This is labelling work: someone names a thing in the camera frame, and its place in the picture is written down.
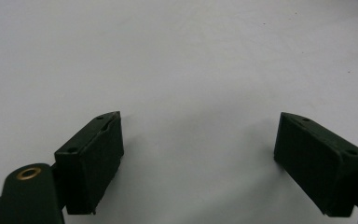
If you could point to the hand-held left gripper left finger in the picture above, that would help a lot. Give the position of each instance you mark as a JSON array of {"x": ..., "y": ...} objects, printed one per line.
[{"x": 90, "y": 161}]

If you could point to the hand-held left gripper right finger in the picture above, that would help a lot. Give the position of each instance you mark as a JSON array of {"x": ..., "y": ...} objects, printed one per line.
[{"x": 320, "y": 168}]

